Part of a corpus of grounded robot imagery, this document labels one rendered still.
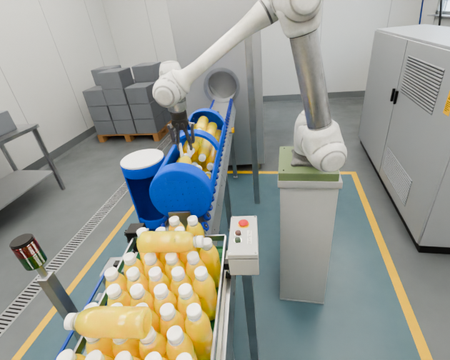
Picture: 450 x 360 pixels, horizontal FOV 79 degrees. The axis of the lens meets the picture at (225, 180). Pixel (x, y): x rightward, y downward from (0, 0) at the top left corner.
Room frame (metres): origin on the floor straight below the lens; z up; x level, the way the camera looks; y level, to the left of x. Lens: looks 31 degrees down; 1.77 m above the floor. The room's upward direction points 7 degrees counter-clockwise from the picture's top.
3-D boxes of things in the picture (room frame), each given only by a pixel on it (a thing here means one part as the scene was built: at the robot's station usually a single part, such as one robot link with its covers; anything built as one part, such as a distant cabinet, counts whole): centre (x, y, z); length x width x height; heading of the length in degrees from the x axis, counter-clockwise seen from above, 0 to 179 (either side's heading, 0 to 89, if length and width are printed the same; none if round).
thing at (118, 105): (5.07, 1.54, 0.59); 1.20 x 0.80 x 1.19; 75
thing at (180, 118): (1.26, 0.18, 1.37); 0.08 x 0.07 x 0.09; 82
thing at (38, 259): (0.65, 0.63, 1.18); 0.06 x 0.06 x 0.05
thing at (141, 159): (1.62, 0.52, 1.03); 0.28 x 0.28 x 0.01
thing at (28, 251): (0.65, 0.63, 1.23); 0.06 x 0.06 x 0.04
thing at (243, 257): (0.73, -0.04, 1.05); 0.20 x 0.10 x 0.10; 172
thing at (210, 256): (0.71, 0.09, 1.00); 0.07 x 0.07 x 0.19
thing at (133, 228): (0.96, 0.42, 0.95); 0.10 x 0.07 x 0.10; 82
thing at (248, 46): (2.41, -0.32, 0.85); 0.06 x 0.06 x 1.70; 82
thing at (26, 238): (0.65, 0.63, 1.18); 0.06 x 0.06 x 0.16
